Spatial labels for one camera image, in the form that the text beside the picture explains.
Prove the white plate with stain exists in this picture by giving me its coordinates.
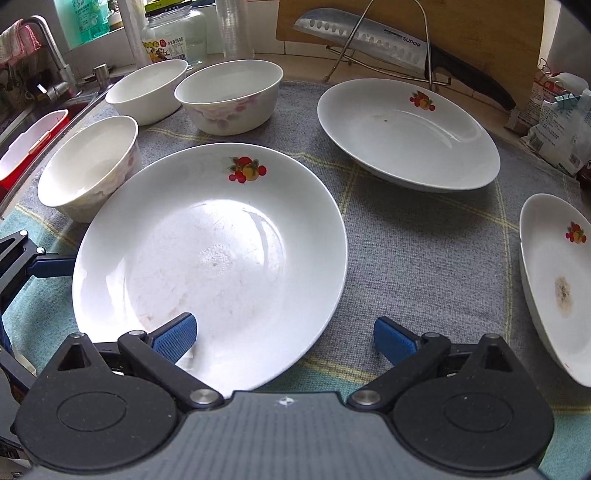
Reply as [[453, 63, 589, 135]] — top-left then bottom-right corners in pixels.
[[519, 193, 591, 387]]

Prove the steel kitchen faucet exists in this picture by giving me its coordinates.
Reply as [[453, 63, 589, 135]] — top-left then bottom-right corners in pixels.
[[16, 15, 79, 103]]

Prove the grey checked dish towel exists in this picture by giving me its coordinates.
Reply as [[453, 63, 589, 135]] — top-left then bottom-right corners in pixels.
[[0, 80, 591, 480]]

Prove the red and white basin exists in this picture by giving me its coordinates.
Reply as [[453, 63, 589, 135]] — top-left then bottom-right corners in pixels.
[[1, 109, 69, 197]]

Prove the white bowl floral near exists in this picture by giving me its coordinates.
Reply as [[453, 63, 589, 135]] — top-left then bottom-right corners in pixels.
[[37, 116, 141, 223]]

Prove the white bowl floral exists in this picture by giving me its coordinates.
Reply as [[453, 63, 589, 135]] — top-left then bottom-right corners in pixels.
[[37, 116, 141, 223], [174, 59, 283, 136]]

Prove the stainless steel sink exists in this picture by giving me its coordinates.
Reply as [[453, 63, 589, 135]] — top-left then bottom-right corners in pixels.
[[1, 67, 112, 217]]

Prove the white bowl plain left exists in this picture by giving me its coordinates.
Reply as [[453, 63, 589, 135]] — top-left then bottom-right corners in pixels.
[[105, 59, 188, 126]]

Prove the white bowl floral far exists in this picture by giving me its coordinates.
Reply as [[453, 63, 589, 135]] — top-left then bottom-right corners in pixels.
[[174, 59, 283, 136]]

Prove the glass jar with label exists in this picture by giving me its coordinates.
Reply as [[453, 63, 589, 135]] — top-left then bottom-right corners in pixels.
[[140, 0, 207, 68]]

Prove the crumpled white plastic bag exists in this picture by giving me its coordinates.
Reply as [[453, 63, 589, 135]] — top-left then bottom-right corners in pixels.
[[506, 60, 590, 177]]

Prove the steel santoku knife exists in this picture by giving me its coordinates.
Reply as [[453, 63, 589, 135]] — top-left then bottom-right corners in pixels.
[[294, 8, 516, 110]]

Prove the bamboo cutting board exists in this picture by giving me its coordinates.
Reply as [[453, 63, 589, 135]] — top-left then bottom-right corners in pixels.
[[275, 0, 547, 121]]

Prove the wire knife rack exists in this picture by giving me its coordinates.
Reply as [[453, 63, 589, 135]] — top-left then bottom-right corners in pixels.
[[297, 1, 450, 91]]

